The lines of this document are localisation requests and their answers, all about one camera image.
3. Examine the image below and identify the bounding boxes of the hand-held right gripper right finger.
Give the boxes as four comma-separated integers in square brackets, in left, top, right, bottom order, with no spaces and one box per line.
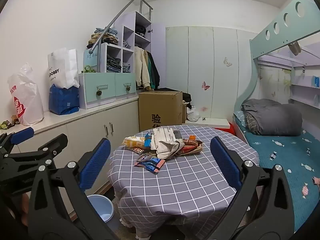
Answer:
[207,136,304,240]

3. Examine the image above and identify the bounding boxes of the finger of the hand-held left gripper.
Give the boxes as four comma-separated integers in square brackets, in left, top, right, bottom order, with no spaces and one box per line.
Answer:
[0,127,35,155]
[5,133,68,172]

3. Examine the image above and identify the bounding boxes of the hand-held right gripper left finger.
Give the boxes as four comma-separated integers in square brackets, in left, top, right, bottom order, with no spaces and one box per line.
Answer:
[27,138,112,240]

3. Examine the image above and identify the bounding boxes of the red basin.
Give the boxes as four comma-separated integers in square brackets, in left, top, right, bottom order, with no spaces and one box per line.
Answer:
[214,123,238,137]

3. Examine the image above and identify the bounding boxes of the white low cabinet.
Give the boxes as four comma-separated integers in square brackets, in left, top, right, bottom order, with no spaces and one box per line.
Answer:
[0,94,140,205]

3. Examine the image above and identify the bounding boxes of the white plastic bag red print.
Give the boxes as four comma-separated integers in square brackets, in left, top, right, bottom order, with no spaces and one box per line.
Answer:
[7,63,45,126]

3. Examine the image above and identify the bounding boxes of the flattened red brown box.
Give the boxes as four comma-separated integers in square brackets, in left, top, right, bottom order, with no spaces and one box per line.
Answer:
[175,139,204,157]

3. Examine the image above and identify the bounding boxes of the grey checked tablecloth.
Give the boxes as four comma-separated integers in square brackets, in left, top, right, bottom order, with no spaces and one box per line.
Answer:
[107,125,260,238]

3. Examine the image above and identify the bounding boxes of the yellow snack packet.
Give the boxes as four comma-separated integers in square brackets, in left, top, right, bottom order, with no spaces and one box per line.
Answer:
[122,136,147,150]

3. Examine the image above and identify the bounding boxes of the white platform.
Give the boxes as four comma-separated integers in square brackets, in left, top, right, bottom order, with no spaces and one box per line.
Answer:
[185,118,230,128]

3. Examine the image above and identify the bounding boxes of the blue bag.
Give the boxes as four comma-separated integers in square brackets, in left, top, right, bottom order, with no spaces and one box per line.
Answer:
[48,84,80,115]

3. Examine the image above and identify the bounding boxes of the blue plastic bucket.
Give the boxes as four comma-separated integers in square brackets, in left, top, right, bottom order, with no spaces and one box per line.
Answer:
[86,194,115,224]

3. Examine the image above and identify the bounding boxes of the grey crumpled wrapper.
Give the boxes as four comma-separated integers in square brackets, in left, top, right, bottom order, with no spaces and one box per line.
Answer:
[137,152,157,163]

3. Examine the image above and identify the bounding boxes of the dark blue wrapper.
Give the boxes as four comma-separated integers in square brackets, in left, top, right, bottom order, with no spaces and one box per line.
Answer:
[134,158,165,174]

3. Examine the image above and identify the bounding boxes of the small white plastic bag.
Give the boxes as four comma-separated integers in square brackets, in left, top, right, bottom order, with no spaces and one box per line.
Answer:
[186,105,200,122]

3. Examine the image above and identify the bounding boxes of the grey quilt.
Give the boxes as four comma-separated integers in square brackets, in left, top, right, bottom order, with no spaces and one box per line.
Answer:
[241,99,303,136]

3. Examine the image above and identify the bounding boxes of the white crumpled paper bag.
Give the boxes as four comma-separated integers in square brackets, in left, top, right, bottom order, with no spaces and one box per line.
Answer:
[151,127,185,160]

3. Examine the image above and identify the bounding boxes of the black clothing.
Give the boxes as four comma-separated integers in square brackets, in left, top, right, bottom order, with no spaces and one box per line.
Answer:
[155,87,192,103]

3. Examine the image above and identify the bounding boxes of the large cardboard box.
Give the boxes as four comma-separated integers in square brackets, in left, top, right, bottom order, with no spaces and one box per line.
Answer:
[138,91,183,132]

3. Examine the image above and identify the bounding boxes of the light blue storage box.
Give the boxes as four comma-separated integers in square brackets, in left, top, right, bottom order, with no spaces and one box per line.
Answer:
[84,49,100,68]

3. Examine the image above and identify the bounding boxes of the dark folded clothes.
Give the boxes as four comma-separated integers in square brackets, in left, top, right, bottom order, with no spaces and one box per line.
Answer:
[106,58,122,72]

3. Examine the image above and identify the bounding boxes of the white wardrobe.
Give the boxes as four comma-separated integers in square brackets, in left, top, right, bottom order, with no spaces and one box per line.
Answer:
[165,26,259,125]

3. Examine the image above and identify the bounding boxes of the beige jacket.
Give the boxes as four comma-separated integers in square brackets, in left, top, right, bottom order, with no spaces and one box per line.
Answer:
[134,46,151,90]

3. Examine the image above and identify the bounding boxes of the black jacket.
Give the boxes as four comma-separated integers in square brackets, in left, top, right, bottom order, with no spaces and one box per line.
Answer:
[149,51,160,90]

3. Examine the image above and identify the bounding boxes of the green jacket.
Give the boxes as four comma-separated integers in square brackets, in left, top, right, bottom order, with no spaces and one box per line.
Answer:
[146,52,154,89]

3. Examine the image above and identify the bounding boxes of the pile of folded clothes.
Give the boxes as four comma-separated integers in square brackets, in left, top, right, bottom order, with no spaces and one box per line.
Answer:
[87,27,119,49]

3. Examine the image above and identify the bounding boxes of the grey hanging cloth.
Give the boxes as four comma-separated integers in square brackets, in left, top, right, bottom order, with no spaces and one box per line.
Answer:
[287,41,302,55]

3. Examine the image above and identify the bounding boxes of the black folded clothes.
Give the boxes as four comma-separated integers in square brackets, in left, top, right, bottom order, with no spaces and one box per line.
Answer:
[135,24,147,37]

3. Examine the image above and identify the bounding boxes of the stair-shaped shelf unit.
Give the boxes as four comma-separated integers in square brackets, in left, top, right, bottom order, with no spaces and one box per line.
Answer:
[84,11,152,74]

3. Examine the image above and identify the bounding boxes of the grey metal handrail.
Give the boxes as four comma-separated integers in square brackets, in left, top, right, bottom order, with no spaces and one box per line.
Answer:
[91,0,153,73]

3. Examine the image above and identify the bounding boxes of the teal bunk bed frame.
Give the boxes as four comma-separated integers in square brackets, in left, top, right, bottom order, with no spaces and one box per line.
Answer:
[234,0,320,140]

